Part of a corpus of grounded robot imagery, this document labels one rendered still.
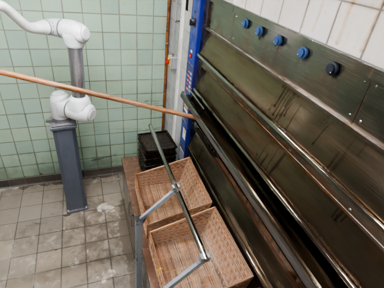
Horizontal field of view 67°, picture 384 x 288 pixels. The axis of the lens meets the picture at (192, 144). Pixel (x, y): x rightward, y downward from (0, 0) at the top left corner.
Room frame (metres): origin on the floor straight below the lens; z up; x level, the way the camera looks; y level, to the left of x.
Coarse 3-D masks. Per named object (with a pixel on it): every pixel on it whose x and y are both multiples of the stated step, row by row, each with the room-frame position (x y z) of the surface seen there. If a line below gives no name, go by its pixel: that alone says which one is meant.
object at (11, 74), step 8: (0, 72) 1.34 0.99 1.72; (8, 72) 1.36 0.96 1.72; (24, 80) 1.38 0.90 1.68; (32, 80) 1.39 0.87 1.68; (40, 80) 1.41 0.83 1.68; (48, 80) 1.44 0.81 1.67; (64, 88) 1.45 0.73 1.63; (72, 88) 1.46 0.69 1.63; (80, 88) 1.49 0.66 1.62; (96, 96) 1.51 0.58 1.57; (104, 96) 1.52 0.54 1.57; (112, 96) 1.55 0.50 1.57; (128, 104) 1.58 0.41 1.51; (136, 104) 1.59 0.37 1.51; (144, 104) 1.61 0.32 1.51; (168, 112) 1.66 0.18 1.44; (176, 112) 1.69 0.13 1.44
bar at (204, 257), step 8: (152, 128) 1.88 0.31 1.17; (160, 144) 1.69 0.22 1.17; (160, 152) 1.59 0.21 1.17; (168, 168) 1.43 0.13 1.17; (176, 184) 1.29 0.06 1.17; (176, 192) 1.23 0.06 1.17; (160, 200) 1.25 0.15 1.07; (152, 208) 1.22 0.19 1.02; (184, 208) 1.11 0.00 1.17; (136, 216) 1.21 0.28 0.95; (144, 216) 1.20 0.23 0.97; (136, 224) 1.17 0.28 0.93; (192, 224) 1.00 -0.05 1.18; (136, 232) 1.17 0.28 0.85; (192, 232) 0.96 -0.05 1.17; (136, 240) 1.17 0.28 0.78; (200, 240) 0.91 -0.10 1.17; (136, 248) 1.17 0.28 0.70; (200, 248) 0.87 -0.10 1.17; (136, 256) 1.17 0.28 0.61; (200, 256) 0.83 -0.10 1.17; (208, 256) 0.83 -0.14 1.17; (136, 264) 1.17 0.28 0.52; (200, 264) 0.82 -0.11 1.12; (136, 272) 1.17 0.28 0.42; (184, 272) 0.80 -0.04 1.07; (192, 272) 0.81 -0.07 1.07; (136, 280) 1.18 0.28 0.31; (176, 280) 0.78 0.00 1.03
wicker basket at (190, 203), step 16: (160, 176) 1.92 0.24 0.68; (176, 176) 1.97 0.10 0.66; (192, 176) 1.85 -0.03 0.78; (144, 192) 1.79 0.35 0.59; (192, 192) 1.75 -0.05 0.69; (144, 208) 1.49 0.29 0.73; (160, 208) 1.64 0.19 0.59; (176, 208) 1.66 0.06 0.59; (192, 208) 1.46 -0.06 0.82; (208, 208) 1.50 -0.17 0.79; (144, 224) 1.43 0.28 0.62; (160, 224) 1.38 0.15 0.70
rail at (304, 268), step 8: (184, 96) 1.94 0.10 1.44; (192, 104) 1.81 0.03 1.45; (200, 120) 1.62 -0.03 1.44; (208, 128) 1.51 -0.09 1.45; (216, 144) 1.37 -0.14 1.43; (224, 152) 1.28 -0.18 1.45; (232, 160) 1.22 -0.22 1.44; (232, 168) 1.18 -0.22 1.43; (240, 176) 1.10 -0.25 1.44; (248, 184) 1.05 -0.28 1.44; (256, 200) 0.95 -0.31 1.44; (264, 208) 0.91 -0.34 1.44; (272, 224) 0.83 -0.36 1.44; (280, 232) 0.79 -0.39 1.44; (288, 240) 0.75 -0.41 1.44; (288, 248) 0.72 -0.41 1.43; (296, 256) 0.68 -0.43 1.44; (304, 264) 0.65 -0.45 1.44; (304, 272) 0.63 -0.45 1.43; (312, 280) 0.60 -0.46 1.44
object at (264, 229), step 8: (200, 128) 1.96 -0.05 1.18; (208, 144) 1.78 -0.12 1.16; (216, 152) 1.66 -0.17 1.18; (224, 168) 1.51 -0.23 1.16; (232, 176) 1.42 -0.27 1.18; (240, 192) 1.30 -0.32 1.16; (248, 200) 1.22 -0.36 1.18; (248, 208) 1.20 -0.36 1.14; (256, 216) 1.12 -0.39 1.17; (264, 224) 1.06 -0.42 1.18; (264, 232) 1.03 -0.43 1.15; (272, 240) 0.97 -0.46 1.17; (280, 248) 0.92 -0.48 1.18; (280, 256) 0.90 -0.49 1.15; (288, 264) 0.84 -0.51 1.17; (296, 272) 0.80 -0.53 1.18; (296, 280) 0.78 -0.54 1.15
